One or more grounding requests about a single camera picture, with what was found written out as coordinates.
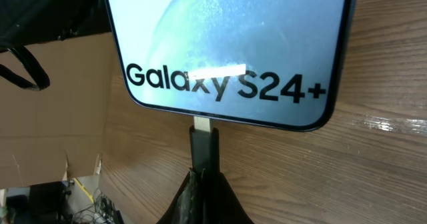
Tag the Galaxy S24+ smartphone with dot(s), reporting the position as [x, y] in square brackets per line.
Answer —
[272, 63]

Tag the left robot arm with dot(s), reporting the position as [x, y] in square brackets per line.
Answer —
[27, 22]

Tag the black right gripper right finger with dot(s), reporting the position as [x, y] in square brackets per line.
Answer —
[220, 204]

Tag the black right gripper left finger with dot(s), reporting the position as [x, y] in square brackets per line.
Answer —
[187, 205]

